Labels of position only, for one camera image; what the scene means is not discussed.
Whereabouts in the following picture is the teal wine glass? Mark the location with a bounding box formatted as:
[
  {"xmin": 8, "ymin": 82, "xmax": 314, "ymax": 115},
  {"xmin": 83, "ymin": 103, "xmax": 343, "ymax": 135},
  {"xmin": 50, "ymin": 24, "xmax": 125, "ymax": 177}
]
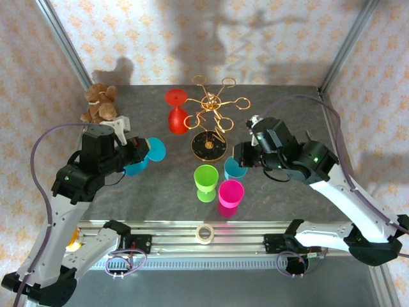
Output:
[{"xmin": 223, "ymin": 155, "xmax": 249, "ymax": 183}]

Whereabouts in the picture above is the blue wine glass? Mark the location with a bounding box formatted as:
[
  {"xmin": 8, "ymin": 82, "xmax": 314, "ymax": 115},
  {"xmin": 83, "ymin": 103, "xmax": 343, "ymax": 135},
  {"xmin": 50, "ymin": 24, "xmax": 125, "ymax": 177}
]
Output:
[{"xmin": 123, "ymin": 137, "xmax": 167, "ymax": 177}]

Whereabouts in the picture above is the gold wire wine glass rack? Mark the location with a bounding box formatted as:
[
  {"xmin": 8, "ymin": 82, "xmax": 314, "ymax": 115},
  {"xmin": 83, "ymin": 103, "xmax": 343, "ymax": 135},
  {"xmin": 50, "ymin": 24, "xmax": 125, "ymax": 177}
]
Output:
[{"xmin": 183, "ymin": 75, "xmax": 251, "ymax": 162}]

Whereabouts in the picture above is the magenta wine glass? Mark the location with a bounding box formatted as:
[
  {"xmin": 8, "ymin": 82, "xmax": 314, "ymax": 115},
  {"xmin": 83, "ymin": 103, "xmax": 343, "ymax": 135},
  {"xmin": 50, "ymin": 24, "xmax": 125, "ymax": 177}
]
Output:
[{"xmin": 217, "ymin": 179, "xmax": 245, "ymax": 219}]

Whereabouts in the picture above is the red wine glass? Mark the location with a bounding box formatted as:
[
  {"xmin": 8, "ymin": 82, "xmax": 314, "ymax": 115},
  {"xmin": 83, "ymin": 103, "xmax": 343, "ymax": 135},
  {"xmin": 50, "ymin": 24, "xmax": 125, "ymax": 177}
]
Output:
[{"xmin": 164, "ymin": 88, "xmax": 189, "ymax": 135}]

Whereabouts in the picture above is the green wine glass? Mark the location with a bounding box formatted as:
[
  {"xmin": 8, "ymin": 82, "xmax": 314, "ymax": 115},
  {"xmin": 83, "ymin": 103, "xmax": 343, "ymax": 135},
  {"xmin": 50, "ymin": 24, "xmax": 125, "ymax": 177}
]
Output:
[{"xmin": 193, "ymin": 164, "xmax": 220, "ymax": 204}]

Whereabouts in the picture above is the brown teddy bear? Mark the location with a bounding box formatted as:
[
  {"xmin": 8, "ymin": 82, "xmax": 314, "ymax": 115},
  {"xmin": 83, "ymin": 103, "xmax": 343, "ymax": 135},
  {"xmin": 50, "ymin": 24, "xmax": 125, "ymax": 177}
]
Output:
[{"xmin": 80, "ymin": 83, "xmax": 119, "ymax": 124}]

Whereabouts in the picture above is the beige tape roll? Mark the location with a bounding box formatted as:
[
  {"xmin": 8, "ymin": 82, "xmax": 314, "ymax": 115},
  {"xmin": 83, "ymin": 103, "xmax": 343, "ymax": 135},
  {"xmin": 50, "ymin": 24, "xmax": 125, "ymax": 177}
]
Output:
[{"xmin": 195, "ymin": 223, "xmax": 215, "ymax": 246}]

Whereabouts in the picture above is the orange translucent round object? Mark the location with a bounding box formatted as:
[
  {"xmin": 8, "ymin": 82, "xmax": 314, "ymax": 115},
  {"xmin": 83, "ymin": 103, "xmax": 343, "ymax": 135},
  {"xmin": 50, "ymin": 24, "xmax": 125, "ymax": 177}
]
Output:
[{"xmin": 65, "ymin": 228, "xmax": 84, "ymax": 253}]

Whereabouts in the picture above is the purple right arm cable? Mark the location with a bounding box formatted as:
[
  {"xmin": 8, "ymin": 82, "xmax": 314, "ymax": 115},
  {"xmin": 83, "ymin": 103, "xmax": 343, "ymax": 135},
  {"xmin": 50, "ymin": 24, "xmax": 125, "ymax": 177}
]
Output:
[{"xmin": 258, "ymin": 95, "xmax": 409, "ymax": 278}]

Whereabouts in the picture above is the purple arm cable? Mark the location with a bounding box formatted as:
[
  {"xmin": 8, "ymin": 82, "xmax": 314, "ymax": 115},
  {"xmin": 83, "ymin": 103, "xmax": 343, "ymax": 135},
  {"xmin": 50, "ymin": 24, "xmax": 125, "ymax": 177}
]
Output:
[
  {"xmin": 258, "ymin": 95, "xmax": 409, "ymax": 278},
  {"xmin": 12, "ymin": 122, "xmax": 148, "ymax": 306}
]

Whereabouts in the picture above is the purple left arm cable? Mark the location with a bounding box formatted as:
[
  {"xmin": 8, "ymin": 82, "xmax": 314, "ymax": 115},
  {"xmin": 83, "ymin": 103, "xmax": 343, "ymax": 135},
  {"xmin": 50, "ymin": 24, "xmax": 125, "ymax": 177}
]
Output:
[{"xmin": 12, "ymin": 122, "xmax": 148, "ymax": 306}]

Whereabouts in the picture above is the aluminium mounting rail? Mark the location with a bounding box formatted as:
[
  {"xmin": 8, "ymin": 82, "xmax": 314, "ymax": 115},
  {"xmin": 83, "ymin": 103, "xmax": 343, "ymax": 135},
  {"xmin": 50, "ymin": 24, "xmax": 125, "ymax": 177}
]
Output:
[{"xmin": 65, "ymin": 220, "xmax": 383, "ymax": 256}]

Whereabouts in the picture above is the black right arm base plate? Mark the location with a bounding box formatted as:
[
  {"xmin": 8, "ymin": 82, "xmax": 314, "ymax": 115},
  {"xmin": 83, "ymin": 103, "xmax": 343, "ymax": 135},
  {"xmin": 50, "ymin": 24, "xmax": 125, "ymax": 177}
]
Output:
[{"xmin": 263, "ymin": 233, "xmax": 323, "ymax": 255}]

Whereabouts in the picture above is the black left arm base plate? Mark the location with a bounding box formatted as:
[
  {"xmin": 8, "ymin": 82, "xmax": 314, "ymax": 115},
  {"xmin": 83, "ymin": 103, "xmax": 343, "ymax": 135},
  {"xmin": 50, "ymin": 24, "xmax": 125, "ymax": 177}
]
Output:
[{"xmin": 105, "ymin": 233, "xmax": 151, "ymax": 255}]

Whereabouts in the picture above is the grey slotted cable duct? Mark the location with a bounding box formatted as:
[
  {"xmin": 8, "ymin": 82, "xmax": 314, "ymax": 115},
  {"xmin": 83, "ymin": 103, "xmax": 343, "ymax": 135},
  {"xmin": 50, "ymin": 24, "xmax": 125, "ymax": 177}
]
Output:
[{"xmin": 76, "ymin": 258, "xmax": 373, "ymax": 271}]

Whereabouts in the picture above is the aluminium frame post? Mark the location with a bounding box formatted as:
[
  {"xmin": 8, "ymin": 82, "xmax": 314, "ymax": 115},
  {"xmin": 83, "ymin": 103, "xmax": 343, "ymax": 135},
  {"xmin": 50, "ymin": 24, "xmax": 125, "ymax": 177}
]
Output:
[
  {"xmin": 318, "ymin": 0, "xmax": 382, "ymax": 94},
  {"xmin": 34, "ymin": 0, "xmax": 94, "ymax": 91}
]

